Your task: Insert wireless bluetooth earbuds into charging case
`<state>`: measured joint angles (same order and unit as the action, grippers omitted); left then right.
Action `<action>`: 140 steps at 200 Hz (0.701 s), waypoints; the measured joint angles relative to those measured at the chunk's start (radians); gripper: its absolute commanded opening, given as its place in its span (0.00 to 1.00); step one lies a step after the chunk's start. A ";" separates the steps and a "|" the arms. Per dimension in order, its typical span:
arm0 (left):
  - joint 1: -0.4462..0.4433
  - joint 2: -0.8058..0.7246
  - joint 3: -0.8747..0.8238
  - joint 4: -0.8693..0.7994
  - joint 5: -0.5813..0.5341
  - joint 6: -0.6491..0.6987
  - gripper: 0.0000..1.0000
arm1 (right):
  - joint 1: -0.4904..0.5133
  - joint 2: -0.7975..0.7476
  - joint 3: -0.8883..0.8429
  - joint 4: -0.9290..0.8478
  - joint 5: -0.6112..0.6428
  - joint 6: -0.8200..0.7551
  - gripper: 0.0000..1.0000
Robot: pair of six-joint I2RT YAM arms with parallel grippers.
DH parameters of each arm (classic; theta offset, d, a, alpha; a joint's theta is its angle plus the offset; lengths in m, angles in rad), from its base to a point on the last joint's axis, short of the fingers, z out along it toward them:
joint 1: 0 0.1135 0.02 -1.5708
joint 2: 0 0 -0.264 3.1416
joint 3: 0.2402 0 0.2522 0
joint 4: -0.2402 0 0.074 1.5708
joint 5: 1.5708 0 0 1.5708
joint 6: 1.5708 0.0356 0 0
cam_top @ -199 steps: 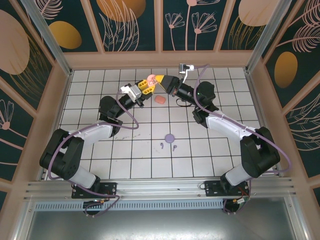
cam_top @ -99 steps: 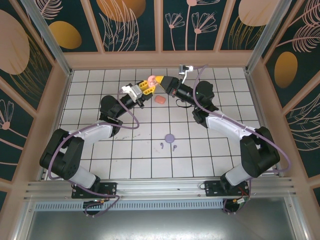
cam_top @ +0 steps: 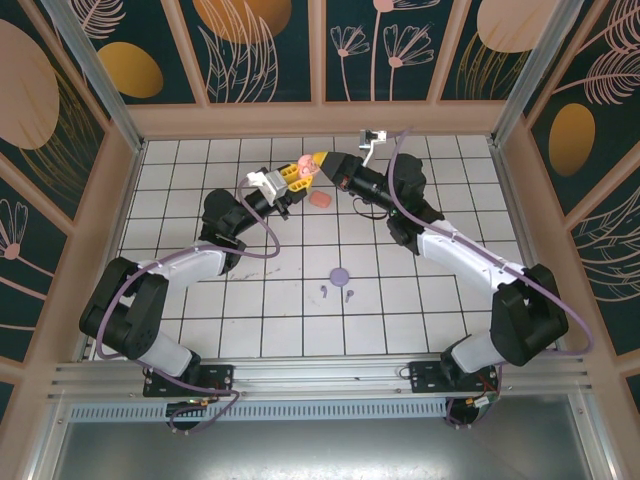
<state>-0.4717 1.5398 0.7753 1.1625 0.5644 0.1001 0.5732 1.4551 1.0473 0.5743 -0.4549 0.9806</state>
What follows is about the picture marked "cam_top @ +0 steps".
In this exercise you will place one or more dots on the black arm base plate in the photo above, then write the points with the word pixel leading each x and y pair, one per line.
pixel 215 377
pixel 425 380

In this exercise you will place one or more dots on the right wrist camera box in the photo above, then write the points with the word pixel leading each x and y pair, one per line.
pixel 372 137

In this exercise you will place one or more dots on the salmon rectangular earbud case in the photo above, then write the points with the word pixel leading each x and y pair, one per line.
pixel 320 199

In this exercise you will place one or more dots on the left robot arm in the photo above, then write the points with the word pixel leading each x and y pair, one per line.
pixel 190 265

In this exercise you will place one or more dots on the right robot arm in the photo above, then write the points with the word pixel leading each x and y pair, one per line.
pixel 460 255

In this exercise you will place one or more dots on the aluminium frame rail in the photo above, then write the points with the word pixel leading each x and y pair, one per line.
pixel 320 372

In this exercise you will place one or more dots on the black electronics housing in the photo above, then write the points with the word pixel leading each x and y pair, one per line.
pixel 182 407
pixel 467 417

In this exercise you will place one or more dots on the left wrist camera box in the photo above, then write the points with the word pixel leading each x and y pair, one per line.
pixel 267 185

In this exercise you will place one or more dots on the aluminium corner post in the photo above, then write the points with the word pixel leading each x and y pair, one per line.
pixel 100 85
pixel 530 65

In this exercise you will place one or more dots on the grey metal sheet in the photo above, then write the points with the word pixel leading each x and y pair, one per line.
pixel 320 450

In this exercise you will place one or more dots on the purple round earbud case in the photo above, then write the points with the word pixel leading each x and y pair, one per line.
pixel 339 276

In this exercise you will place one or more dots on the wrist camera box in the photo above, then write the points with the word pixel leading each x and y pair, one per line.
pixel 372 137
pixel 267 185

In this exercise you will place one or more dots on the aluminium table side rail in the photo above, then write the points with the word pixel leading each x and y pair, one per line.
pixel 125 200
pixel 511 200

